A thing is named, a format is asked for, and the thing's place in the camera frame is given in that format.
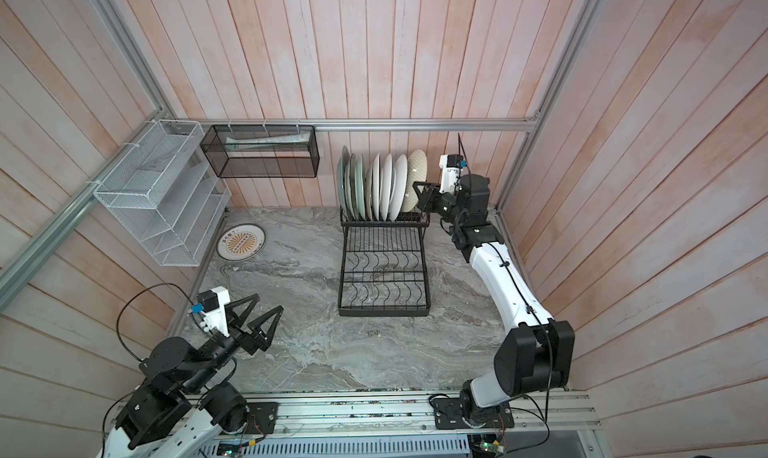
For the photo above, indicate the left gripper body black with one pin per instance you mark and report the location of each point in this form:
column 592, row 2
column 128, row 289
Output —
column 217, row 351

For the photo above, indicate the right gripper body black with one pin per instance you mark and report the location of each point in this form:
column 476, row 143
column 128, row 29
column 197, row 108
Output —
column 446, row 209

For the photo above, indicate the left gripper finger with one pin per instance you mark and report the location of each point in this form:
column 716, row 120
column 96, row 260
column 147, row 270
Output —
column 241, row 309
column 264, row 327

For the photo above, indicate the yellow woven round mat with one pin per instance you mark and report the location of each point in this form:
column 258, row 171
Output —
column 417, row 172

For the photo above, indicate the dark green rim plate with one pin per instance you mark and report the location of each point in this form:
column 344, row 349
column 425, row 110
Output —
column 400, row 171

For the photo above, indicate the white plate black outline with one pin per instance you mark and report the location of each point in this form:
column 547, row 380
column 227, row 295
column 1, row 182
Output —
column 385, row 187

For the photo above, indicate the orange sunburst plate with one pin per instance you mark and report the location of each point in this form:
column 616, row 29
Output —
column 241, row 242
column 375, row 182

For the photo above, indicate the black round plate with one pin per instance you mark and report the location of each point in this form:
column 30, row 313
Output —
column 368, row 194

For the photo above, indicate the light green flower plate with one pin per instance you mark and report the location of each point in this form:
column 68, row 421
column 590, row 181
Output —
column 358, row 173

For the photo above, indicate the cream floral plate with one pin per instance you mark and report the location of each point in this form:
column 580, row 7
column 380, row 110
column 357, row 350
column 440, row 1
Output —
column 351, row 194

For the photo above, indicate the black wire dish rack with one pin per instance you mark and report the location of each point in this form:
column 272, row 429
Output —
column 383, row 268

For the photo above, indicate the large teal green plate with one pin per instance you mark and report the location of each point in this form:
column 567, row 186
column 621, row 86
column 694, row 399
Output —
column 341, row 186

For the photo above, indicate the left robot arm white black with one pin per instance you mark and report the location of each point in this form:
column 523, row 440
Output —
column 176, row 411

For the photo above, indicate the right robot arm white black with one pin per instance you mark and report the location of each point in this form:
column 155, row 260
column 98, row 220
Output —
column 536, row 354

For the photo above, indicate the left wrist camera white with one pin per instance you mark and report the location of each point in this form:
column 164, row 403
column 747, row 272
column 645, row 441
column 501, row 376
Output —
column 210, row 308

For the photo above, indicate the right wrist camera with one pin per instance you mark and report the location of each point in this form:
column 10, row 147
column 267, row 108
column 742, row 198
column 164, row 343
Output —
column 451, row 167

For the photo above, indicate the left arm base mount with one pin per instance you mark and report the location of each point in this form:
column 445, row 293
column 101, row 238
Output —
column 235, row 414

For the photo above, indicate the horizontal aluminium wall rail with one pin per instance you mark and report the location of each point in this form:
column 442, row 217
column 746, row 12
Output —
column 382, row 124

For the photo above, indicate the white wire mesh shelf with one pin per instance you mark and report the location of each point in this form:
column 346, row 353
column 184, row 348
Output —
column 166, row 198

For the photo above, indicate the black mesh wall basket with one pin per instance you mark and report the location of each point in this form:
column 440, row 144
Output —
column 262, row 151

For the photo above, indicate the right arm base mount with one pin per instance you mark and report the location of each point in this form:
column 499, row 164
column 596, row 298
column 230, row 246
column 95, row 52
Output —
column 456, row 413

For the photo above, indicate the aluminium front rail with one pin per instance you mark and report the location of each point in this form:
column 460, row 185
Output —
column 407, row 412

